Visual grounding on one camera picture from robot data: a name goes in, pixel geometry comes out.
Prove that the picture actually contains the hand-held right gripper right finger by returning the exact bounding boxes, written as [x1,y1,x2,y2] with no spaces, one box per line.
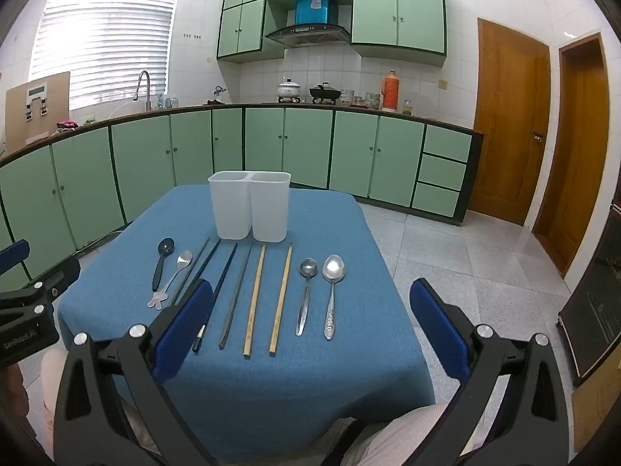
[410,278,571,466]

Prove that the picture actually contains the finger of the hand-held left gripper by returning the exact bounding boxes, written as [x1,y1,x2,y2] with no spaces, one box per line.
[0,239,31,277]
[0,256,81,323]

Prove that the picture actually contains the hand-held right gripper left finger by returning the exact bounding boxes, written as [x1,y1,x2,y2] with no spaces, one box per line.
[52,279,217,466]

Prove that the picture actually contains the grey chopstick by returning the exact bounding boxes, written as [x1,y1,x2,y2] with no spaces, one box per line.
[218,243,255,350]

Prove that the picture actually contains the white plastic spoon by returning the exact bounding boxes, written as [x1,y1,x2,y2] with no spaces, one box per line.
[147,250,193,310]

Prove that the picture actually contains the wooden chopstick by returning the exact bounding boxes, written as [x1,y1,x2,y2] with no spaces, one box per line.
[243,244,267,360]
[269,243,294,355]

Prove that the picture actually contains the black spoon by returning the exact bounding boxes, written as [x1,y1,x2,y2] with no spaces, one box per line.
[152,238,175,292]

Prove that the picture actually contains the large steel spoon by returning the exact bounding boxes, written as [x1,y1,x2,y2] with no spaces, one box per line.
[323,254,345,341]

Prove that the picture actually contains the small steel spoon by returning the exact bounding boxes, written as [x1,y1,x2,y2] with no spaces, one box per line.
[295,258,317,337]

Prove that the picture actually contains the white divided utensil holder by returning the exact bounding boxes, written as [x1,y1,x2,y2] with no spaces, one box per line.
[208,170,292,243]

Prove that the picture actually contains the person's left leg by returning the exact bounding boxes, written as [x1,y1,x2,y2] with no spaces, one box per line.
[41,347,69,447]

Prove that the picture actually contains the person's leg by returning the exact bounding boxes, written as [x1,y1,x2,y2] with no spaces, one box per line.
[41,347,69,447]
[340,404,454,466]

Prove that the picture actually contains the person's right leg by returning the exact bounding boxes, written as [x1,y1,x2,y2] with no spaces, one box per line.
[340,404,454,466]

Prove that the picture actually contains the blue tablecloth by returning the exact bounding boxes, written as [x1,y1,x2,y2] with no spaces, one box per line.
[57,184,436,465]

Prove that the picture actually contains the brown cardboard board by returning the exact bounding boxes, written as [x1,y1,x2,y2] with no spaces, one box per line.
[5,71,71,153]

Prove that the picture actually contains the black case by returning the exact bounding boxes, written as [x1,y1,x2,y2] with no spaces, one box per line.
[555,204,621,388]

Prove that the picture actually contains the cardboard box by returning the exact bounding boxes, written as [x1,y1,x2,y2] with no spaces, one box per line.
[570,354,621,454]

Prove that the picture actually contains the steel kitchen faucet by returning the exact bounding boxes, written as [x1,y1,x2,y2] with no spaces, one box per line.
[133,70,153,111]

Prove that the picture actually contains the wooden door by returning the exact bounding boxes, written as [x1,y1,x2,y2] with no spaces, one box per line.
[467,18,552,227]
[532,32,611,280]

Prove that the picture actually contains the green base cabinets with counter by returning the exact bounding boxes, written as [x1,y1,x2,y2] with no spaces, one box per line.
[0,102,486,297]

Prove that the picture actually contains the orange thermos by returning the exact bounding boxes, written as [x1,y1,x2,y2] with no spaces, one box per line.
[381,71,399,111]

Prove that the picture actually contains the white window blind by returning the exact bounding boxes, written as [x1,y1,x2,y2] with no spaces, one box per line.
[29,0,182,110]

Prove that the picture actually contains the black wok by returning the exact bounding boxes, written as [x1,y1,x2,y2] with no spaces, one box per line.
[309,82,343,105]

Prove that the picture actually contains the white cooking pot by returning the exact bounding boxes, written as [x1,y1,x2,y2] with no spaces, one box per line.
[277,78,302,104]

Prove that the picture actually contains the black range hood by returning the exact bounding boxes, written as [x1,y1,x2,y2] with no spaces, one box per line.
[264,24,351,49]

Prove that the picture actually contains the blue box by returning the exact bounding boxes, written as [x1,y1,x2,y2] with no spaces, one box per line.
[295,0,339,26]

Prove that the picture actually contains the green wall cabinet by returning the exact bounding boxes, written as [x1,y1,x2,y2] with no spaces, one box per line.
[217,0,355,64]
[350,0,447,70]

